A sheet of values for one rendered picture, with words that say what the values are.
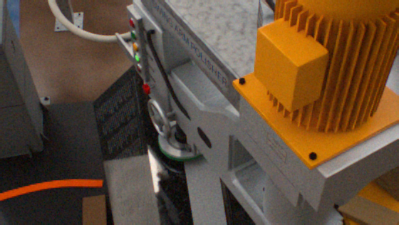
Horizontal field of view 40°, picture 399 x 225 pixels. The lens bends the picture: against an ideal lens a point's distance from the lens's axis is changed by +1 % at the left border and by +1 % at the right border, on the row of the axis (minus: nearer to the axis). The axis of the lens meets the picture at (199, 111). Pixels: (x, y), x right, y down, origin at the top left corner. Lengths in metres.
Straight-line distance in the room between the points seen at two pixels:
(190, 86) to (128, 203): 0.73
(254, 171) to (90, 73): 2.29
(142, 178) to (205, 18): 0.95
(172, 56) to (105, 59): 2.16
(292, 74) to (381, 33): 0.16
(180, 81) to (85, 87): 2.02
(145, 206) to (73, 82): 1.76
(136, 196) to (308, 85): 1.34
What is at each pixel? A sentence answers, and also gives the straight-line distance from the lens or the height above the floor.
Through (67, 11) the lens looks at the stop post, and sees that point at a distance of 4.09.
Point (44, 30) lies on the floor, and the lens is 4.18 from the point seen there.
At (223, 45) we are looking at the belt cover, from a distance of 1.34.
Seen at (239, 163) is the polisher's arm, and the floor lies 1.27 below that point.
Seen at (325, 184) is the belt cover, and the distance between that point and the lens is 1.11.
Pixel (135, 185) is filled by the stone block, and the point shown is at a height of 0.73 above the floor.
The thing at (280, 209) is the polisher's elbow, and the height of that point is 1.34.
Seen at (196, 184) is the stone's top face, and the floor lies 0.80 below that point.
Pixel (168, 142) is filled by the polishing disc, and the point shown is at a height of 0.86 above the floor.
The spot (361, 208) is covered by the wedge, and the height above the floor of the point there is 0.80.
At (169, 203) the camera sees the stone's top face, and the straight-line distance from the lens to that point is 2.07.
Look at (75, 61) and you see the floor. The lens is 3.87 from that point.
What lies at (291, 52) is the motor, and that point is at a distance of 0.93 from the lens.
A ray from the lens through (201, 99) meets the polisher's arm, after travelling 1.61.
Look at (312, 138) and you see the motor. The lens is 1.13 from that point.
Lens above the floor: 2.56
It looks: 48 degrees down
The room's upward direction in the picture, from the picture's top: 2 degrees counter-clockwise
